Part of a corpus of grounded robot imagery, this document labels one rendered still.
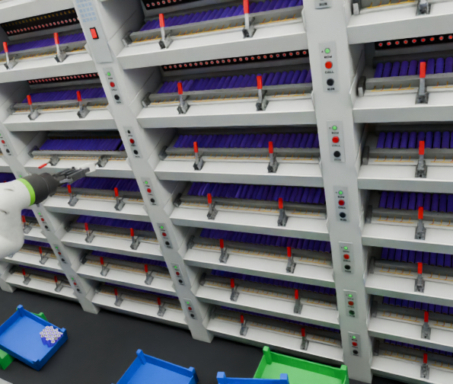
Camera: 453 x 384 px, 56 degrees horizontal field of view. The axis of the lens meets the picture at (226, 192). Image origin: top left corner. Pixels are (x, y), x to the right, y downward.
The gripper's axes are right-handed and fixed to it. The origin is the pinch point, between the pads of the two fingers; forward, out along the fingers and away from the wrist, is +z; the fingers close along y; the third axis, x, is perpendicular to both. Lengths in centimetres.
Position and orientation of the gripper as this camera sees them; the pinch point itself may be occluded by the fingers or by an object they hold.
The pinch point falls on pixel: (85, 168)
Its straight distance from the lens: 164.4
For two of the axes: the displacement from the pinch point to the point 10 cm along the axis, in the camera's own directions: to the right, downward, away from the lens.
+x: -1.2, -9.4, -3.1
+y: 8.8, 0.5, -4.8
